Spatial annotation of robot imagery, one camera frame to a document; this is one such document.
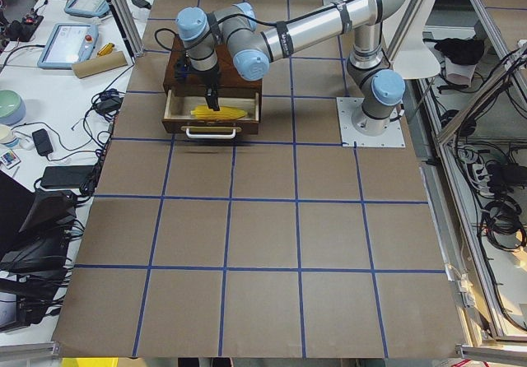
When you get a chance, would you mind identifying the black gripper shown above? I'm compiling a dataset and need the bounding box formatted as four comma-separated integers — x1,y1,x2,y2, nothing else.
174,53,221,112

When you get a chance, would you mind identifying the yellow corn cob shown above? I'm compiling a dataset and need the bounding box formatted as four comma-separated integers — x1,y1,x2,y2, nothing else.
190,105,248,121

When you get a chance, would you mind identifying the dark wooden drawer cabinet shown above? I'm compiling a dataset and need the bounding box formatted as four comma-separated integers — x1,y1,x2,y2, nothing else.
162,35,262,98

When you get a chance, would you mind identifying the wooden drawer with white handle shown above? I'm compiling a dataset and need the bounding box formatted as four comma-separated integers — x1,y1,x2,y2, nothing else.
161,91,261,139

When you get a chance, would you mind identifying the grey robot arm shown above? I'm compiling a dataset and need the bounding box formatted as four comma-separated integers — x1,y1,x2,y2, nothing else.
171,0,405,114

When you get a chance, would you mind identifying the yellow tool on desk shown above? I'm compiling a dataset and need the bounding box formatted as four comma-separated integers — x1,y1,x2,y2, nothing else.
97,43,114,57

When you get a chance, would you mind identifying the cardboard tube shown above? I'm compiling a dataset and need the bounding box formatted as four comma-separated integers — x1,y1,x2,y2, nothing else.
72,51,128,79

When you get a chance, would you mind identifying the blue teach pendant near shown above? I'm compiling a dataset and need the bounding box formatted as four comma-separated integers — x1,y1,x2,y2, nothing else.
37,23,99,69

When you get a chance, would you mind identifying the blue teach pendant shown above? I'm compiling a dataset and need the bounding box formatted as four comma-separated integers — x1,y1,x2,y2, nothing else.
64,0,110,18
37,23,99,69

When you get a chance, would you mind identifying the blue teach pendant far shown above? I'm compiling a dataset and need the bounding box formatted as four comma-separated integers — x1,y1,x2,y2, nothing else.
64,0,110,18

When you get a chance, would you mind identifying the black flat power brick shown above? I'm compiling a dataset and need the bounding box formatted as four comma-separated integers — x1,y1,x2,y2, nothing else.
40,165,94,189

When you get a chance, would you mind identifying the black power adapter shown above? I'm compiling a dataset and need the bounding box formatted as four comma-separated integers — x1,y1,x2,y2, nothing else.
32,128,54,157

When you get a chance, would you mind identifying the green round bowl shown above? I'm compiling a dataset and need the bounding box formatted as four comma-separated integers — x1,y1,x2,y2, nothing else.
0,90,26,126

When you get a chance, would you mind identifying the white mug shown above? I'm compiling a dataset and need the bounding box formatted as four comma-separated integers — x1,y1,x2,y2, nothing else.
0,123,19,149

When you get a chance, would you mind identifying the colourful remote control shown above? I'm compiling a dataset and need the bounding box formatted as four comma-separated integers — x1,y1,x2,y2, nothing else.
0,150,21,169

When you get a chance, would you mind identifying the black cloth on chair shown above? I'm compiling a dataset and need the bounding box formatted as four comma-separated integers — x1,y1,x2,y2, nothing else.
434,38,485,65

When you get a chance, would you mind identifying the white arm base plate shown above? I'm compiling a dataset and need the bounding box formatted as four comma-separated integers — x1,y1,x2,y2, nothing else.
336,97,405,148

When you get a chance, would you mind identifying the aluminium frame post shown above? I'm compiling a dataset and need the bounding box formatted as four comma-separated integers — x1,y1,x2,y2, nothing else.
106,0,144,58

